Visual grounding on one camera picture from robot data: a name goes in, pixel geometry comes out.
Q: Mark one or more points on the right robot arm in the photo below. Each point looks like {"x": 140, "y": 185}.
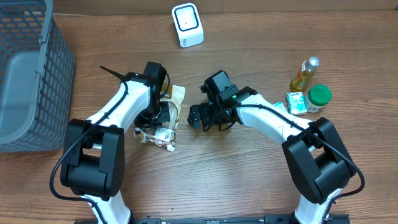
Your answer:
{"x": 318, "y": 161}

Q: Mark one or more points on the green lid white jar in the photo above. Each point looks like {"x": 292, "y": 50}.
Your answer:
{"x": 317, "y": 97}

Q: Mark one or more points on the teal white snack packet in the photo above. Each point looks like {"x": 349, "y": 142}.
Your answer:
{"x": 280, "y": 106}

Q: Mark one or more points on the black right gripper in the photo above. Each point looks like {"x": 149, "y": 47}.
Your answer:
{"x": 200, "y": 112}

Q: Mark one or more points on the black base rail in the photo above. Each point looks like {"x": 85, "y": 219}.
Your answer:
{"x": 211, "y": 221}

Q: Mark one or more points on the teal tissue pack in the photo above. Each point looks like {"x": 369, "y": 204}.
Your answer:
{"x": 296, "y": 103}

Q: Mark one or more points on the silver round ball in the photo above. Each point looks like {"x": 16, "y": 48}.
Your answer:
{"x": 304, "y": 75}

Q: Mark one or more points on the white barcode scanner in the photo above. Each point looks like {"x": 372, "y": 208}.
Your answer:
{"x": 188, "y": 25}

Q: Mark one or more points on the grey plastic mesh basket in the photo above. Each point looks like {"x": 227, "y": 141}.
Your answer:
{"x": 37, "y": 76}

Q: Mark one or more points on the brown snack packet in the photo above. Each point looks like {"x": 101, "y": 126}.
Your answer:
{"x": 163, "y": 133}

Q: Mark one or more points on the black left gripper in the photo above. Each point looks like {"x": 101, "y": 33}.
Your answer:
{"x": 142, "y": 122}

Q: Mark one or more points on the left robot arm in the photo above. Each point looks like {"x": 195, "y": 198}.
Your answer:
{"x": 92, "y": 166}

